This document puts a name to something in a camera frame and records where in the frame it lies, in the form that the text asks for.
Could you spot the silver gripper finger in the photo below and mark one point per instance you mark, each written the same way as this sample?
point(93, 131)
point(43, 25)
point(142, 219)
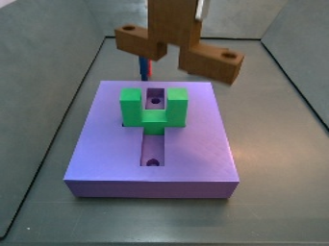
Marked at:
point(203, 9)

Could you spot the brown T-shaped block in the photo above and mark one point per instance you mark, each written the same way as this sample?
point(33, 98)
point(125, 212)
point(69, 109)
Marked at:
point(174, 26)

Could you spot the blue cylinder peg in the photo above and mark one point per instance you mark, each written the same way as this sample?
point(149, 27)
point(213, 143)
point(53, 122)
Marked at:
point(144, 64)

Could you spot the red cylinder peg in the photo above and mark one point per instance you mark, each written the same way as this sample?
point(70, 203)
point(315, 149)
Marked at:
point(149, 68)

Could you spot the green U-shaped block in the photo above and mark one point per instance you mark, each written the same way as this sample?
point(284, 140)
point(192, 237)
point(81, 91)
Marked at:
point(161, 110)

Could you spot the purple base block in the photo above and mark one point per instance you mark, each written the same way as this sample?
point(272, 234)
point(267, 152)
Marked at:
point(187, 164)

